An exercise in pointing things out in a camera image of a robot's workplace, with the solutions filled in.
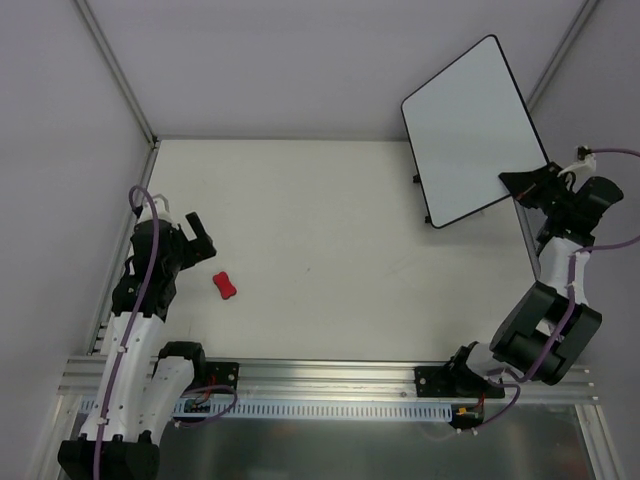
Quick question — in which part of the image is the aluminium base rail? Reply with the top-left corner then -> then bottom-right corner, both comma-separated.
57,354 -> 599,406

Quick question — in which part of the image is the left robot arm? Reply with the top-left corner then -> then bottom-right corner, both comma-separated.
57,211 -> 216,479

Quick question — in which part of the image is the aluminium side rail left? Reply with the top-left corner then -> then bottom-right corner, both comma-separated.
83,138 -> 161,355

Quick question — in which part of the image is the aluminium side rail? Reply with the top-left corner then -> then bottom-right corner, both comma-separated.
83,138 -> 161,355
514,203 -> 540,279

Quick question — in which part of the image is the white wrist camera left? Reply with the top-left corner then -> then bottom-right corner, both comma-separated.
137,194 -> 175,224

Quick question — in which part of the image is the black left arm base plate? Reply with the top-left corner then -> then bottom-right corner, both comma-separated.
205,361 -> 240,389

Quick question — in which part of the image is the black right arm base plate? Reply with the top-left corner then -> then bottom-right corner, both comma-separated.
413,365 -> 505,399

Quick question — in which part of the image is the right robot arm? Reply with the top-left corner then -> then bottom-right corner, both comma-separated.
444,163 -> 624,397

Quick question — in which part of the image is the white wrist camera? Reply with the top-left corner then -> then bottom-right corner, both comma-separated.
558,145 -> 597,177
137,194 -> 175,224

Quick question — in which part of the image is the aluminium corner post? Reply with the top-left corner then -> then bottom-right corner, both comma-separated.
72,0 -> 158,148
526,0 -> 601,113

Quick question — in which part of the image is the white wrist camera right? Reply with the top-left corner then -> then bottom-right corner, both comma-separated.
558,145 -> 597,177

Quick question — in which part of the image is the aluminium side rail right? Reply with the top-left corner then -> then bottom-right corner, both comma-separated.
514,203 -> 540,279

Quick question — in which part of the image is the white slotted cable duct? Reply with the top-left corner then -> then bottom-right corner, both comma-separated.
79,396 -> 453,423

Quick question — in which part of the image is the aluminium corner post left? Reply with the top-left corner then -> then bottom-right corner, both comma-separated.
72,0 -> 158,148

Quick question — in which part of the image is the aluminium corner post right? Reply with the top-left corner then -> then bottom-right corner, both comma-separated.
526,0 -> 601,113

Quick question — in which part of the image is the red whiteboard eraser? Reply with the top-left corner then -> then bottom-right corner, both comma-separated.
212,271 -> 237,300

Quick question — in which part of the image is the white whiteboard black frame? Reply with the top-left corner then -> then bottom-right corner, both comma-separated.
401,34 -> 549,229

